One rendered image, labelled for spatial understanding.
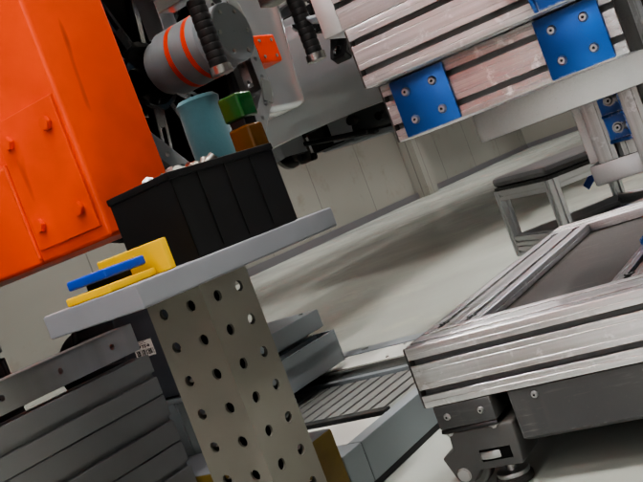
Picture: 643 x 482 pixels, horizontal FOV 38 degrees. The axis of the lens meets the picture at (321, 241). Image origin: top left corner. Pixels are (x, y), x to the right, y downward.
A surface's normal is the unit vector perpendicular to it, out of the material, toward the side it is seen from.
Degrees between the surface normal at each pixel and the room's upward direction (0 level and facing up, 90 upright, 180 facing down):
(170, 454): 90
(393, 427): 90
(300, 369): 90
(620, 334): 90
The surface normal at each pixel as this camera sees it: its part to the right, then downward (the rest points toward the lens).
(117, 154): 0.78, -0.26
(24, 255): -0.52, 0.23
